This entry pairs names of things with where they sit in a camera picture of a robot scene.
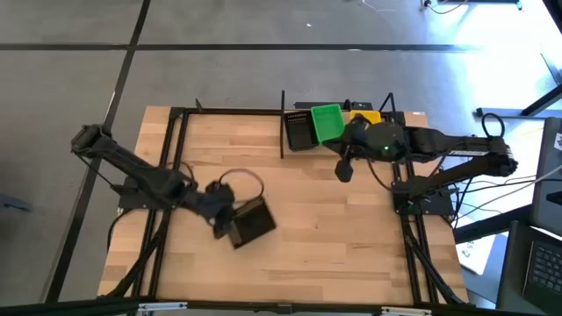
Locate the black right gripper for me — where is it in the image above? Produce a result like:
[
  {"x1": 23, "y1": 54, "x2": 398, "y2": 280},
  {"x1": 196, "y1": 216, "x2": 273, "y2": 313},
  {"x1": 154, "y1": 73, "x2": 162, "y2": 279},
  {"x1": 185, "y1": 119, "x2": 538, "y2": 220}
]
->
[{"x1": 339, "y1": 114, "x2": 409, "y2": 164}]

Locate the yellow plastic basket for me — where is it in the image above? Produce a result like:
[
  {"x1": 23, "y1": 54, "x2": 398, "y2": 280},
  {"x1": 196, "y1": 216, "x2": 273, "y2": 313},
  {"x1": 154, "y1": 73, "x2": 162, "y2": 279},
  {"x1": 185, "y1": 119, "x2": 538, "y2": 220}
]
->
[{"x1": 349, "y1": 109, "x2": 383, "y2": 126}]

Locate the black plastic basket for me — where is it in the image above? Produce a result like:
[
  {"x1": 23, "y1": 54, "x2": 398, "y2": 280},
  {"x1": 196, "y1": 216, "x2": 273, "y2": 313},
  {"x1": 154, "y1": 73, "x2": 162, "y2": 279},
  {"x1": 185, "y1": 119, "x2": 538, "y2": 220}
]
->
[
  {"x1": 227, "y1": 196, "x2": 278, "y2": 250},
  {"x1": 284, "y1": 111, "x2": 321, "y2": 153}
]

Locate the green plastic basket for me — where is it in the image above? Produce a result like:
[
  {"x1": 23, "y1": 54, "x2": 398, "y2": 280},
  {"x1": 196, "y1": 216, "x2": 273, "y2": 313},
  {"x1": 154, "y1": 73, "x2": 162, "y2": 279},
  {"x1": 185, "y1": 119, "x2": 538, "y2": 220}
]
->
[{"x1": 310, "y1": 103, "x2": 347, "y2": 145}]

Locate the long black bar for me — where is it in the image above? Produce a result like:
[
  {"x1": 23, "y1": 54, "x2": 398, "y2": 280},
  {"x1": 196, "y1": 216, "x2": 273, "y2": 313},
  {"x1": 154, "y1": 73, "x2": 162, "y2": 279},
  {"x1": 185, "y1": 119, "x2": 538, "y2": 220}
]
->
[{"x1": 292, "y1": 100, "x2": 374, "y2": 111}]

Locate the black stand leg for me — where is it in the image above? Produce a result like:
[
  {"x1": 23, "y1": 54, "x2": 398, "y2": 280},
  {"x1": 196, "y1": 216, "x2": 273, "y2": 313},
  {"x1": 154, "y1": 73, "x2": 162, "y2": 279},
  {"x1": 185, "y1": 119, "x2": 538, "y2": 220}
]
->
[{"x1": 476, "y1": 83, "x2": 562, "y2": 119}]

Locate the black desk bar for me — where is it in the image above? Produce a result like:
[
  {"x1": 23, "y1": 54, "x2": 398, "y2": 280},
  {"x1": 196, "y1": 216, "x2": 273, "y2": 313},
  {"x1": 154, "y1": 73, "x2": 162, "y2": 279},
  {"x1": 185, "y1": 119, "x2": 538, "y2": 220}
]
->
[{"x1": 451, "y1": 204, "x2": 535, "y2": 245}]

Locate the white paper sheet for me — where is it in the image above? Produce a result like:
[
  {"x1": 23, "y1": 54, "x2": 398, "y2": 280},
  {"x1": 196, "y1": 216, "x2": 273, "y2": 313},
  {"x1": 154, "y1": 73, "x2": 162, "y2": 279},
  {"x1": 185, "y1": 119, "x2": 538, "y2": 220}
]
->
[{"x1": 455, "y1": 236, "x2": 496, "y2": 277}]

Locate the dark grey monitor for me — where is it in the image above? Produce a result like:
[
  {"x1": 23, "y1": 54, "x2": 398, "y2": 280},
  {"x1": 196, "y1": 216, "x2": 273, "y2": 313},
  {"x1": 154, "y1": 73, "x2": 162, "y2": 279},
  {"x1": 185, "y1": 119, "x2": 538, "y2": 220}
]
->
[{"x1": 529, "y1": 116, "x2": 562, "y2": 238}]

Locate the dark grey floor object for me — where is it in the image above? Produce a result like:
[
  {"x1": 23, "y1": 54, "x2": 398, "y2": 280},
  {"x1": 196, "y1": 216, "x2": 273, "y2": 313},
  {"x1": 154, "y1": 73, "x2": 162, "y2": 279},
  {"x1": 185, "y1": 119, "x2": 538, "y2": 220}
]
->
[{"x1": 0, "y1": 192, "x2": 32, "y2": 214}]

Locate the dark grey laptop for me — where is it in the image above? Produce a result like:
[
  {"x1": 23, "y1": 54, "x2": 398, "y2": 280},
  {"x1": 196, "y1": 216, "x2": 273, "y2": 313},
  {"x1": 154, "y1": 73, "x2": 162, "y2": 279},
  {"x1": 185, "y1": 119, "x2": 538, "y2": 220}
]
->
[{"x1": 495, "y1": 219, "x2": 562, "y2": 316}]

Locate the dark left gripper cable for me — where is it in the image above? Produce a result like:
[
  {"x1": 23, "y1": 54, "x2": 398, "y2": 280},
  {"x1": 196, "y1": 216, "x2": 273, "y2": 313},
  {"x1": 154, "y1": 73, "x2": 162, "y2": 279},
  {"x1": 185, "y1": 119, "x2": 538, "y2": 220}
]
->
[{"x1": 218, "y1": 168, "x2": 266, "y2": 201}]

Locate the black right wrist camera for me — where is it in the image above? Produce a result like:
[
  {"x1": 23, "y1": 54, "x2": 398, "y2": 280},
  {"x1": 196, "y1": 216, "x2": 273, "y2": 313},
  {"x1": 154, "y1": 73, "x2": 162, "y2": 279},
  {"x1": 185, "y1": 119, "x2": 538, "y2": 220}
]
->
[{"x1": 335, "y1": 157, "x2": 355, "y2": 183}]

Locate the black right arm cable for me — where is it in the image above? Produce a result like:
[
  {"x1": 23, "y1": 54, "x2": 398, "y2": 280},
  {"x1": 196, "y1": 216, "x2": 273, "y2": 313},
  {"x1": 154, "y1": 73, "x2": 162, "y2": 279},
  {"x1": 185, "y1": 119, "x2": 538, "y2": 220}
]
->
[{"x1": 480, "y1": 112, "x2": 507, "y2": 140}]

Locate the white cable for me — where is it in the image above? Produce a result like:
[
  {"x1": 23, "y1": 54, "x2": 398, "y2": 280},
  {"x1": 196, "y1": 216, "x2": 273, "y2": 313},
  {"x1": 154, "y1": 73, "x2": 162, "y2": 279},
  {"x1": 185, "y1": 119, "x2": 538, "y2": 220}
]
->
[{"x1": 451, "y1": 162, "x2": 562, "y2": 220}]

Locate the black aluminium table frame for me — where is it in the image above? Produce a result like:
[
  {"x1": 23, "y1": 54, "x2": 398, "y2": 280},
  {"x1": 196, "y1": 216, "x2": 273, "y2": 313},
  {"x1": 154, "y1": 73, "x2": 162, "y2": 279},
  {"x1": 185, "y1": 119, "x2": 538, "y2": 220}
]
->
[{"x1": 0, "y1": 104, "x2": 562, "y2": 316}]

